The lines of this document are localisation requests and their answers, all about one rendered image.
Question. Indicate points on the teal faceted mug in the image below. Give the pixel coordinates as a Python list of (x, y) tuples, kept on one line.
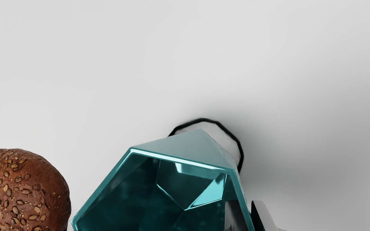
[(178, 146)]

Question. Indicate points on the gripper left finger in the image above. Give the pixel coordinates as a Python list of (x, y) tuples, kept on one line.
[(234, 218)]

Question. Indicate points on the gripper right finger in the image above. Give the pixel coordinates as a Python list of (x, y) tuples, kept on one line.
[(262, 218)]

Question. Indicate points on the brown seeded bread roll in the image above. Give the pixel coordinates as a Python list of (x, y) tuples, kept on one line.
[(18, 192)]

